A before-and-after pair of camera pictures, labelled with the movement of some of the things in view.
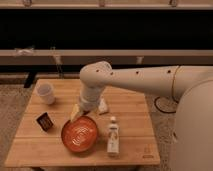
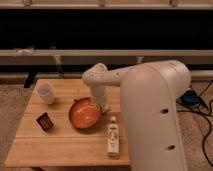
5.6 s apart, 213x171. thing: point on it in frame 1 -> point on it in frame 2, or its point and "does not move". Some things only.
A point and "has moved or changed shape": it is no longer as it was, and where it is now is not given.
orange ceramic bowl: (80, 134) has moved or changed shape
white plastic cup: (46, 91) does not move
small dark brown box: (45, 121) does not move
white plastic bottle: (113, 137) does not move
